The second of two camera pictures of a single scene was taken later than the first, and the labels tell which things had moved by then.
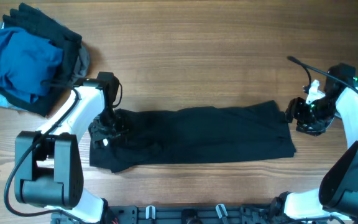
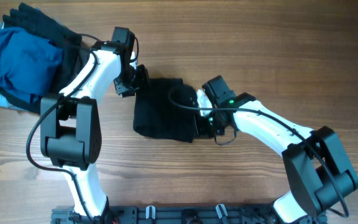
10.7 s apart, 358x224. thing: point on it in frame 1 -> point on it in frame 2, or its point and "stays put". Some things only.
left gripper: x=103 y=132 -> x=130 y=86
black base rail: x=179 y=214 stays put
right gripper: x=301 y=115 -> x=204 y=126
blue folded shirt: x=17 y=61 stays put
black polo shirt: x=157 y=136 -> x=166 y=111
